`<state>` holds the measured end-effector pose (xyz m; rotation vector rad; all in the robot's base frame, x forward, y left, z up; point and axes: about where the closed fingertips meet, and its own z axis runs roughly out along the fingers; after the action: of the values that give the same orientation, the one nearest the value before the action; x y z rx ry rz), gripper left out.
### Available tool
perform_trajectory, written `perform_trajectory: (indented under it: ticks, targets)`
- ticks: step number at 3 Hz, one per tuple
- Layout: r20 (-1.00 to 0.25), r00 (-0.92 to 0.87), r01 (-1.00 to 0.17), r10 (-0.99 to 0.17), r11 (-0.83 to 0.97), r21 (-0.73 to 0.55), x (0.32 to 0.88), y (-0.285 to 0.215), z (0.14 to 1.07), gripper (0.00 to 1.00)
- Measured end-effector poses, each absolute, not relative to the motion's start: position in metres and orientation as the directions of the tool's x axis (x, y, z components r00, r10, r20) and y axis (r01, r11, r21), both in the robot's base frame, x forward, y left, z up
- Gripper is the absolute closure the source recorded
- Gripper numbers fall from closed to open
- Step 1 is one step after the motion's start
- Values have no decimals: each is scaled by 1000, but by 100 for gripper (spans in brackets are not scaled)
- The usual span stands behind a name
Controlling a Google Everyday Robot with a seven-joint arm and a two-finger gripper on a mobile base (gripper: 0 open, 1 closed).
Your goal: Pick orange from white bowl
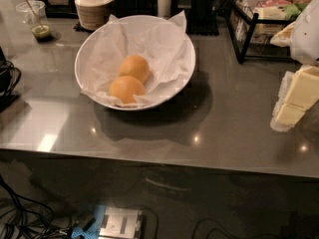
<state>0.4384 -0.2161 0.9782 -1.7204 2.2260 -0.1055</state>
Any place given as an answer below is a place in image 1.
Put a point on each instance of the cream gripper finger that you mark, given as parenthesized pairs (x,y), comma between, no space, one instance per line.
(298,92)

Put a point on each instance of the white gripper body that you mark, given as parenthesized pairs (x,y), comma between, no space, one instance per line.
(306,37)

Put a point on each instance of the orange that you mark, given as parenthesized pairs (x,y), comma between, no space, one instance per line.
(126,88)
(135,66)

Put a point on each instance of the white bowl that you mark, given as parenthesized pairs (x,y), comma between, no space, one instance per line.
(99,34)

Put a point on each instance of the black utensil holder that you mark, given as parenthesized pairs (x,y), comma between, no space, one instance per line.
(202,18)

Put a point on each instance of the white paper liner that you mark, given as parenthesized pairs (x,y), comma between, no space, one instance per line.
(159,47)

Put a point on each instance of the black napkin holder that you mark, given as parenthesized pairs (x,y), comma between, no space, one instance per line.
(124,0)

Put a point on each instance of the silver box on floor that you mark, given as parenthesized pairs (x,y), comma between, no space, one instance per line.
(121,223)

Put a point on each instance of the blue cloth on floor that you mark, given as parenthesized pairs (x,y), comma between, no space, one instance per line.
(88,222)

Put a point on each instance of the plastic cup with green sauce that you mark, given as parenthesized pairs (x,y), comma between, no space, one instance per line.
(29,20)

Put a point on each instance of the wooden stirring stick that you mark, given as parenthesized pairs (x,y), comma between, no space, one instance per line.
(34,13)

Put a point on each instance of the black wire rack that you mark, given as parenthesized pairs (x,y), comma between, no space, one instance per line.
(250,35)

